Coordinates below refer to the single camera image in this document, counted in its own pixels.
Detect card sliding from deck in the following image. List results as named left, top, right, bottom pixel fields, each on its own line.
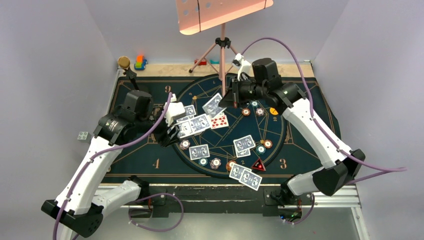
left=188, top=113, right=212, bottom=133

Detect dealer seat card one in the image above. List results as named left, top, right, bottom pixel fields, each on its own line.
left=229, top=163, right=252, bottom=181

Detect red toy block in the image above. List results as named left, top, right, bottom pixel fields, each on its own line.
left=194, top=59, right=207, bottom=66

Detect colourful toy blocks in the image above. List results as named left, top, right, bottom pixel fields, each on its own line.
left=134, top=55, right=148, bottom=71

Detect red chip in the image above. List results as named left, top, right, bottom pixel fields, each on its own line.
left=241, top=108, right=251, bottom=116
left=263, top=139, right=273, bottom=149

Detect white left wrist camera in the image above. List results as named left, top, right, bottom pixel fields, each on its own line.
left=164, top=93, right=186, bottom=127

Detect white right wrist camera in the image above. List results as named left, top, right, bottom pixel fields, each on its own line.
left=232, top=53, right=252, bottom=82

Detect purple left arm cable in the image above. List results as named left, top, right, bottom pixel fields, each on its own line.
left=52, top=92, right=185, bottom=240

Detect purple white poker chip stack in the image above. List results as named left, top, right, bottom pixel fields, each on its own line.
left=209, top=158, right=222, bottom=170

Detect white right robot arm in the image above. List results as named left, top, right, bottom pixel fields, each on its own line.
left=219, top=54, right=365, bottom=204

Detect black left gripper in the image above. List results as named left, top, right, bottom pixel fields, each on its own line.
left=135, top=102, right=181, bottom=146

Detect green poker chip stack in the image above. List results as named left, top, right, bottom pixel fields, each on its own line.
left=198, top=158, right=209, bottom=167

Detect yellow big blind button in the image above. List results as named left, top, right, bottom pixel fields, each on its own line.
left=269, top=107, right=279, bottom=116

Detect face down burn card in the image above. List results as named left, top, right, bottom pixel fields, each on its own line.
left=188, top=144, right=210, bottom=160

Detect grey toy brick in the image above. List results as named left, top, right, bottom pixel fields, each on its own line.
left=77, top=131, right=92, bottom=144

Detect pink perforated board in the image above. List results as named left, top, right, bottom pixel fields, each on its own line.
left=175, top=0, right=274, bottom=36

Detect red triangle dealer marker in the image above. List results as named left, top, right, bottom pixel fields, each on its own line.
left=250, top=158, right=266, bottom=172

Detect orange poker chip stack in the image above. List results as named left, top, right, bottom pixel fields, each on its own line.
left=225, top=160, right=237, bottom=172

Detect dealt card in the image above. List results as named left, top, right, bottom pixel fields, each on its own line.
left=233, top=135, right=256, bottom=153
left=176, top=105, right=197, bottom=123

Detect dealer seat card two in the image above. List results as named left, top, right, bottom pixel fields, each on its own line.
left=239, top=169, right=263, bottom=191

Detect dark green poker mat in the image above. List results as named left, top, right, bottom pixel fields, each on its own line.
left=102, top=76, right=341, bottom=185

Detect round dark blue mat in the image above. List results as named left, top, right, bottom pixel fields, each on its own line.
left=165, top=74, right=287, bottom=180

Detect purple chips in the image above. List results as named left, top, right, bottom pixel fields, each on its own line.
left=179, top=139, right=191, bottom=151

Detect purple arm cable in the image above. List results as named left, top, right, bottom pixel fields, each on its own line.
left=52, top=92, right=185, bottom=240
left=240, top=37, right=408, bottom=226

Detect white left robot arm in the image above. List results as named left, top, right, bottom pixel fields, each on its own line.
left=41, top=90, right=185, bottom=240

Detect gold round lid jar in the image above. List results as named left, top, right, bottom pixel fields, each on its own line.
left=117, top=56, right=131, bottom=70

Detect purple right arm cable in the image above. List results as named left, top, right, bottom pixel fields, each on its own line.
left=240, top=37, right=408, bottom=226

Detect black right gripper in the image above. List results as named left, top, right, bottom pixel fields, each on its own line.
left=220, top=75, right=268, bottom=108

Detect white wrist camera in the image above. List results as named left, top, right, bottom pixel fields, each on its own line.
left=164, top=93, right=186, bottom=127
left=232, top=53, right=252, bottom=82

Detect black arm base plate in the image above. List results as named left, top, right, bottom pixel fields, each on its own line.
left=125, top=184, right=312, bottom=218

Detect pink tripod stand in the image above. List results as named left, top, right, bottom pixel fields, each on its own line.
left=188, top=23, right=239, bottom=96

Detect blue playing card deck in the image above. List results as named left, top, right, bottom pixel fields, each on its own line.
left=176, top=121, right=194, bottom=139

